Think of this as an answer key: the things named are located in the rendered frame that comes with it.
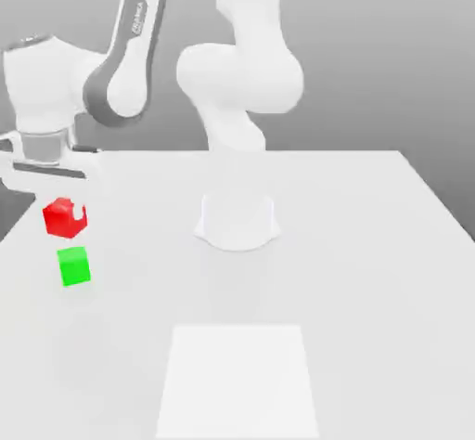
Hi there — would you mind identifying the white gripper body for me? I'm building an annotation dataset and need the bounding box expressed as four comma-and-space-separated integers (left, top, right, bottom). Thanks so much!
0, 149, 100, 198

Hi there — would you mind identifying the small red cube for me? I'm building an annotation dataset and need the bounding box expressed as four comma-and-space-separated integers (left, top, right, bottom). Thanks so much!
42, 197, 89, 240

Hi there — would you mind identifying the small green cube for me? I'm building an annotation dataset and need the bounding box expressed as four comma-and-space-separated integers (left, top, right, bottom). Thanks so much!
56, 245, 92, 288

